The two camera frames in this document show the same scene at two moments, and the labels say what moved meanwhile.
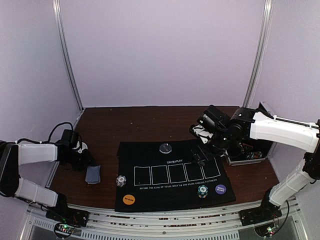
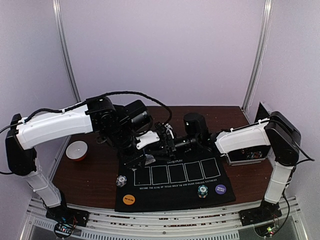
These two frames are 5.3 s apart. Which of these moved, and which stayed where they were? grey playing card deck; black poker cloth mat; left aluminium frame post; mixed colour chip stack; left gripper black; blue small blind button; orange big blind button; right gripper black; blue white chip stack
Moved: left gripper black; grey playing card deck; right gripper black
Stayed: blue small blind button; orange big blind button; left aluminium frame post; black poker cloth mat; blue white chip stack; mixed colour chip stack
